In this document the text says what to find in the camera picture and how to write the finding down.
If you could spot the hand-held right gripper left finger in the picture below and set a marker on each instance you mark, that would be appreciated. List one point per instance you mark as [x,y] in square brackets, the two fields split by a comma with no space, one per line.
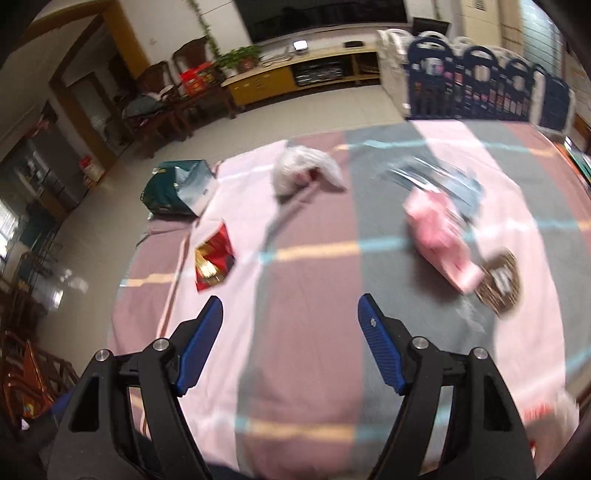
[201,341]

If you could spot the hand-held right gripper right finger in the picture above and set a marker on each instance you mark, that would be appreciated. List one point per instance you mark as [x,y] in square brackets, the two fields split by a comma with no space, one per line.
[383,341]

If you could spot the red snack wrapper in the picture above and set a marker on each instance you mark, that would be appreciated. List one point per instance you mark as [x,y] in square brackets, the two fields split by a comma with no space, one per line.
[217,249]

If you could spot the checked pink tablecloth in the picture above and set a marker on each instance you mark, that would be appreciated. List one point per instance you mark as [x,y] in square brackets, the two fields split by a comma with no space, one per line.
[314,277]

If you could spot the pink packet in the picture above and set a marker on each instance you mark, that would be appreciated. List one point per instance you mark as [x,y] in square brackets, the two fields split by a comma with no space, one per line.
[438,240]

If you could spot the brown patterned packet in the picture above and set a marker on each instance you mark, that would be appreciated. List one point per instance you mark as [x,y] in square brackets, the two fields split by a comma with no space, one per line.
[501,277]

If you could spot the dark green gift bag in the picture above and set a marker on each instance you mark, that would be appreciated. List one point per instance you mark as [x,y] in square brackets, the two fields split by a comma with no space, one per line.
[166,184]

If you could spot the clear plastic wrapper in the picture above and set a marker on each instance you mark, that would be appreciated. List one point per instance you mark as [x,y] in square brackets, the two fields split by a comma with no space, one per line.
[438,180]

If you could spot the red-brown wooden chair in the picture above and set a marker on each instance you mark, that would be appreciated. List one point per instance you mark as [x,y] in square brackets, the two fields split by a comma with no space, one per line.
[32,383]

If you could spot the white plastic bag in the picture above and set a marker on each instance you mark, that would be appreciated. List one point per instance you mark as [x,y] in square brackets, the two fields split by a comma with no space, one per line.
[300,161]

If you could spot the red and white bag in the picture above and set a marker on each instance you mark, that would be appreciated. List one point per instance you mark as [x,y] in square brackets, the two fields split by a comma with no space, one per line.
[92,170]

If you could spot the dark wooden armchair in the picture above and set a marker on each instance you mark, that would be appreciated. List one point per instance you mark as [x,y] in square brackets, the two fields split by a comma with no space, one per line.
[207,106]
[152,129]

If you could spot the red gift box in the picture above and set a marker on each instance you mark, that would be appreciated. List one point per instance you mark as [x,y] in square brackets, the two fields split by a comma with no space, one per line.
[198,81]

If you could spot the yellow wooden TV cabinet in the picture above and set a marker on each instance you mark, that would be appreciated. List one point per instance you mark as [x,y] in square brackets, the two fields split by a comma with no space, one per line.
[258,83]

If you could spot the green potted plant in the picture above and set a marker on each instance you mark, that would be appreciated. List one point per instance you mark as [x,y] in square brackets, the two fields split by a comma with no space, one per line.
[240,57]

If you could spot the black router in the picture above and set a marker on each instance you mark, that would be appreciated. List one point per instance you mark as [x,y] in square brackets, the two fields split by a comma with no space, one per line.
[354,44]

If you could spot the small white device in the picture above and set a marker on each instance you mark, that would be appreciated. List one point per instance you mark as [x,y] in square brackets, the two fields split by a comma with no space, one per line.
[300,46]

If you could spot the black television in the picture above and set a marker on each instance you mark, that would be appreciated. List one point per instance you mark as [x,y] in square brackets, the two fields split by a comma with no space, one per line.
[323,14]

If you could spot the white standing air conditioner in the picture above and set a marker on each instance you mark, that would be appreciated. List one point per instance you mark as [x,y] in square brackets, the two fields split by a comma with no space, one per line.
[482,23]

